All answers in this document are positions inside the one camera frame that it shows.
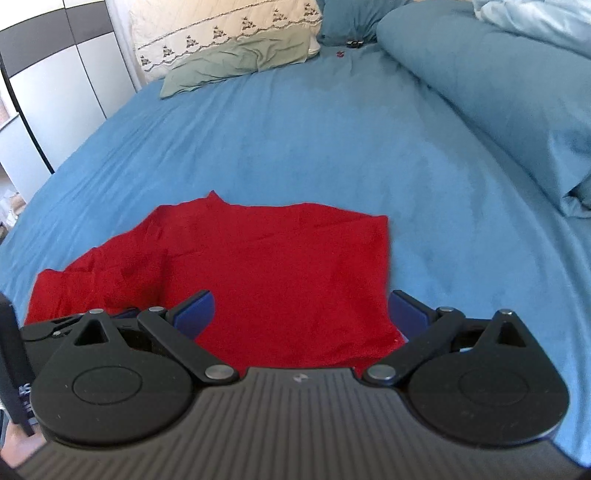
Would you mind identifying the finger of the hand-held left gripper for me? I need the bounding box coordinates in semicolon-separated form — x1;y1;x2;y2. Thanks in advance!
19;308;139;343

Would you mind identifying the green pillow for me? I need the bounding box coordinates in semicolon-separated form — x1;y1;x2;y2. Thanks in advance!
159;34;320;100

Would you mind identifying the cream embroidered pillow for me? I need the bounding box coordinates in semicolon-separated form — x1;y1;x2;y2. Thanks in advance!
129;0;324;83

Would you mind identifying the red garment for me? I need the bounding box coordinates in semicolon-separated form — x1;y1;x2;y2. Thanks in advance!
25;190;408;377

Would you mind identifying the thin black pole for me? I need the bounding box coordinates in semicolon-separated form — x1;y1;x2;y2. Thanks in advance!
0;50;55;175

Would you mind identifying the light blue blanket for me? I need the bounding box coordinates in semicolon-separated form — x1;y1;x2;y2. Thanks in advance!
471;0;591;41

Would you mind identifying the white and grey wardrobe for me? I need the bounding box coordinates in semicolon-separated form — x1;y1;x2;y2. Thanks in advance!
0;0;140;195

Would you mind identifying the blue duvet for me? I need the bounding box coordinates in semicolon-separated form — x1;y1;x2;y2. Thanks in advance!
376;4;591;219

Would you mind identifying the blue bed sheet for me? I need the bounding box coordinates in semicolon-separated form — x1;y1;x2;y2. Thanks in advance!
0;41;591;472

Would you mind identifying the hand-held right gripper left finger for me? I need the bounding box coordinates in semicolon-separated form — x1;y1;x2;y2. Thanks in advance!
73;290;239;384

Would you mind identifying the blue pillow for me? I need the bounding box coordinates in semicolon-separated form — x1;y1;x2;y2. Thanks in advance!
316;0;411;47

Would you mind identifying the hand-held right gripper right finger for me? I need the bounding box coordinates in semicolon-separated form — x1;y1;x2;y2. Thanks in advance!
362;290;533;387

